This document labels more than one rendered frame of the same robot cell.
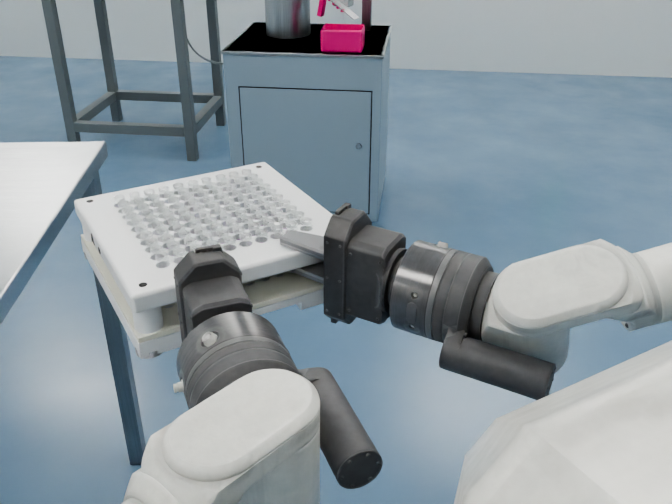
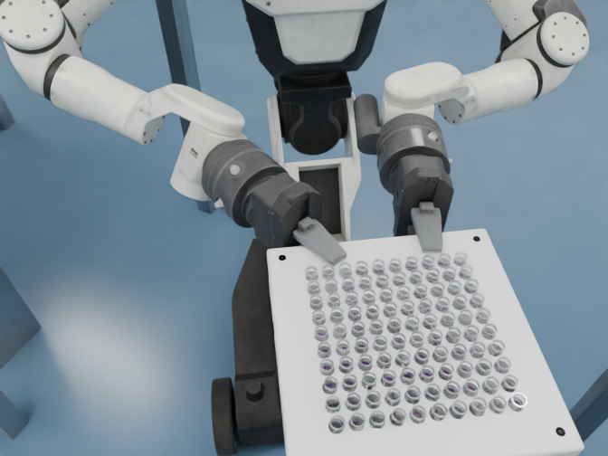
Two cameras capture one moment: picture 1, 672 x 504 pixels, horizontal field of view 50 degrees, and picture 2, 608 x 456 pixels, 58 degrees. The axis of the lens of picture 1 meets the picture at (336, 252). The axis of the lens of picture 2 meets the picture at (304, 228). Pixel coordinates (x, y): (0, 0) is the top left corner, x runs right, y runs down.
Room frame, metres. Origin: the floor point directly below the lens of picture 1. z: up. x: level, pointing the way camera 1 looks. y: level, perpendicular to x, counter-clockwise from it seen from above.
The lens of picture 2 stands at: (1.00, 0.15, 1.53)
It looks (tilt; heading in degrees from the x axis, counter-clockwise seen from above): 48 degrees down; 203
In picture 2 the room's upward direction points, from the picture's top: straight up
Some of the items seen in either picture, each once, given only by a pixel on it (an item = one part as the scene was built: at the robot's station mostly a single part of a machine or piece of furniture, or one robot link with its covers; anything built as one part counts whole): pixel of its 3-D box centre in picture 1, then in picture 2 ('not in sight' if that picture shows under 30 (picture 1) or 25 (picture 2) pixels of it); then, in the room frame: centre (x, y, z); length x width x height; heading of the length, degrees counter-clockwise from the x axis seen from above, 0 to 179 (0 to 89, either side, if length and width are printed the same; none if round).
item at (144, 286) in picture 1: (210, 224); (403, 339); (0.71, 0.14, 1.06); 0.25 x 0.24 x 0.02; 120
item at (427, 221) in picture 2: not in sight; (429, 226); (0.58, 0.13, 1.08); 0.06 x 0.03 x 0.02; 22
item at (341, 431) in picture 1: (279, 438); (395, 131); (0.39, 0.04, 1.05); 0.11 x 0.11 x 0.11; 22
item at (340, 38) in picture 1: (342, 38); not in sight; (2.81, -0.03, 0.80); 0.16 x 0.12 x 0.09; 83
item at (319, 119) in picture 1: (313, 125); not in sight; (3.03, 0.10, 0.38); 0.63 x 0.57 x 0.76; 83
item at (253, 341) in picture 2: not in sight; (310, 309); (0.18, -0.16, 0.19); 0.64 x 0.52 x 0.33; 30
